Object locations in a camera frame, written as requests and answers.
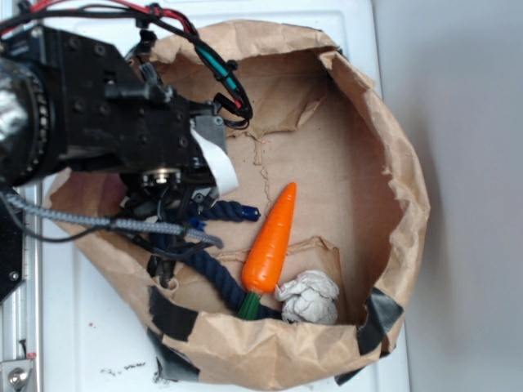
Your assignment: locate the red black wire bundle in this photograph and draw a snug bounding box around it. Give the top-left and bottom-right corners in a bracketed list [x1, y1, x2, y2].
[0, 0, 254, 130]

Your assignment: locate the aluminium frame rail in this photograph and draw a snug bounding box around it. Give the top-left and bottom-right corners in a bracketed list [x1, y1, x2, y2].
[1, 209, 43, 391]

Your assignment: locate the dark blue rope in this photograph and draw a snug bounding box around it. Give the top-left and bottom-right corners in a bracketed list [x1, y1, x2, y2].
[146, 199, 283, 322]

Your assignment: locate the crumpled white paper ball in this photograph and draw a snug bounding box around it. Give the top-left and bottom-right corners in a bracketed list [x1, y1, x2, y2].
[274, 269, 339, 325]

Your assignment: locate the brown paper bag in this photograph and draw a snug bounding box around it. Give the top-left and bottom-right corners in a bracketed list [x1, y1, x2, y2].
[77, 20, 430, 390]

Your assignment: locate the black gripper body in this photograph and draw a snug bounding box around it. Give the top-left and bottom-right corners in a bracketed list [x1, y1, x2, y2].
[40, 27, 238, 194]

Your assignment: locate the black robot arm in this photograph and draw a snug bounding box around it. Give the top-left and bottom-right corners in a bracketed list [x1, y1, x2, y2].
[1, 26, 238, 196]

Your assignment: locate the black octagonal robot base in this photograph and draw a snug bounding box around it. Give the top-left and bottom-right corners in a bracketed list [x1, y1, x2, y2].
[0, 203, 25, 304]

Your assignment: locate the orange plastic carrot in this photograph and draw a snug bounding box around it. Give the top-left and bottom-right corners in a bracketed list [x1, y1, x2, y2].
[242, 182, 297, 295]

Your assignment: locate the grey braided cable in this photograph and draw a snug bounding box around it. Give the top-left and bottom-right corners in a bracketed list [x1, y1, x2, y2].
[2, 192, 225, 250]

